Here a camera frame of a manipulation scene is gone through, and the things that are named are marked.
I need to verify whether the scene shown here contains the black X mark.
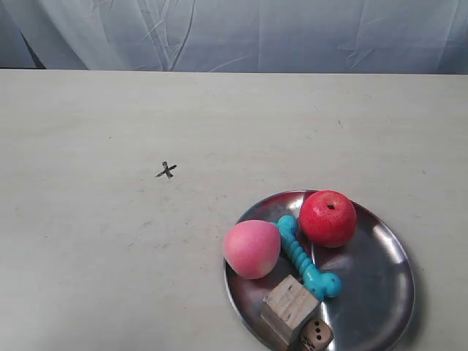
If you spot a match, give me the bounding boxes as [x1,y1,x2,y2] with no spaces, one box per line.
[155,161,177,179]

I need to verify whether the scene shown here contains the white backdrop curtain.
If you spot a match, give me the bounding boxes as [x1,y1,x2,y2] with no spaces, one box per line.
[1,1,467,74]

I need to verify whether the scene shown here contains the light wooden block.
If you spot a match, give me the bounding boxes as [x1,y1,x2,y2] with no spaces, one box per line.
[260,275,320,350]

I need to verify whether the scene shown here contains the wooden die black dots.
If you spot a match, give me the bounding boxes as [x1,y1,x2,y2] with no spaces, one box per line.
[300,319,333,351]

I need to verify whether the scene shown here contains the pink toy peach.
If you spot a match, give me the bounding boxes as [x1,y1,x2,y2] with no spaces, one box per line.
[222,220,281,280]

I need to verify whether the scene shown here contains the blue rubber bone toy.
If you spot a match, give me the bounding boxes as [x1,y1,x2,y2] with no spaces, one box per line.
[273,215,342,301]

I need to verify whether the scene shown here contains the red toy apple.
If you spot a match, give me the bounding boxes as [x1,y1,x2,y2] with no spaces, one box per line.
[299,190,357,249]

